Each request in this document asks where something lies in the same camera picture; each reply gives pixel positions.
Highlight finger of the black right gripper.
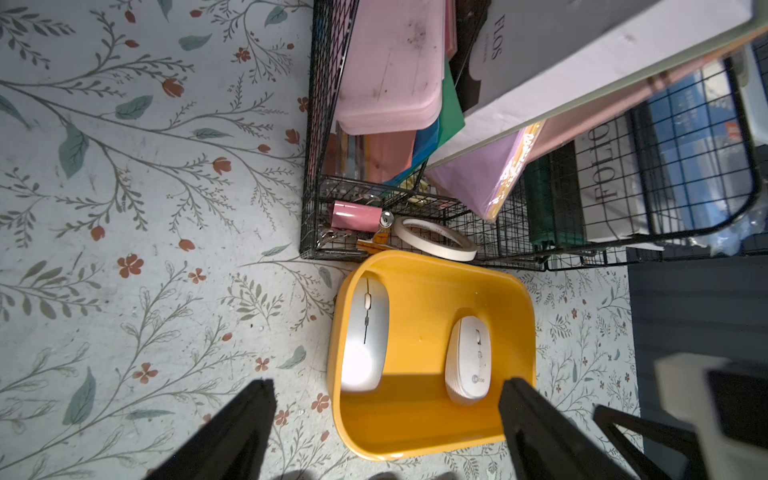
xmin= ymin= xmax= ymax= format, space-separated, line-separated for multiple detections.
xmin=592 ymin=404 xmax=709 ymax=480

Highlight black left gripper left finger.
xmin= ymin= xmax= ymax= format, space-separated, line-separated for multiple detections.
xmin=148 ymin=379 xmax=276 ymax=480

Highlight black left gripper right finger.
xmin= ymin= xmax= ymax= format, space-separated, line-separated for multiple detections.
xmin=499 ymin=378 xmax=632 ymax=479

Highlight small white mouse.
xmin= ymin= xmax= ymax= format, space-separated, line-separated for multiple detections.
xmin=444 ymin=316 xmax=492 ymax=405

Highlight silver grey mouse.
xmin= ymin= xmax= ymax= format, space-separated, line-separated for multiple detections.
xmin=341 ymin=275 xmax=390 ymax=393

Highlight yellow plastic storage box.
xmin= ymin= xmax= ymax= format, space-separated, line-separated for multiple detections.
xmin=327 ymin=250 xmax=536 ymax=461

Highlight white FLOS box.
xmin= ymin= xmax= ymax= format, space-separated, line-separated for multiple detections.
xmin=429 ymin=1 xmax=765 ymax=166

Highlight beige masking tape roll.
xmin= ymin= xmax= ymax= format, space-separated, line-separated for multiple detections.
xmin=393 ymin=217 xmax=478 ymax=262

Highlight green book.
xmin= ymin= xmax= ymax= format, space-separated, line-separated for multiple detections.
xmin=523 ymin=141 xmax=586 ymax=251

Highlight white FOLIO notebook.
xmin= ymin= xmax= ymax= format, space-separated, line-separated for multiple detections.
xmin=574 ymin=114 xmax=650 ymax=244

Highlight pink binder clip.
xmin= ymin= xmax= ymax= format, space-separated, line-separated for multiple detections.
xmin=330 ymin=201 xmax=383 ymax=233

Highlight purple paper pack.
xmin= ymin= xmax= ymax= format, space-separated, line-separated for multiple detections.
xmin=426 ymin=121 xmax=545 ymax=222

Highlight blue packaged stationery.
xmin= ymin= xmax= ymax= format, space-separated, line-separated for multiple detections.
xmin=647 ymin=60 xmax=754 ymax=234

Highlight pink pencil case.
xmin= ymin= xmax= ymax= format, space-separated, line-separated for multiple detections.
xmin=335 ymin=0 xmax=446 ymax=136

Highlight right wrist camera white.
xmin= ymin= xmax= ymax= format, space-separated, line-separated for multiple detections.
xmin=654 ymin=353 xmax=767 ymax=479

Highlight black wire desk organizer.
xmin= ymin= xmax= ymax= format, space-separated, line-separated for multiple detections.
xmin=299 ymin=1 xmax=767 ymax=271

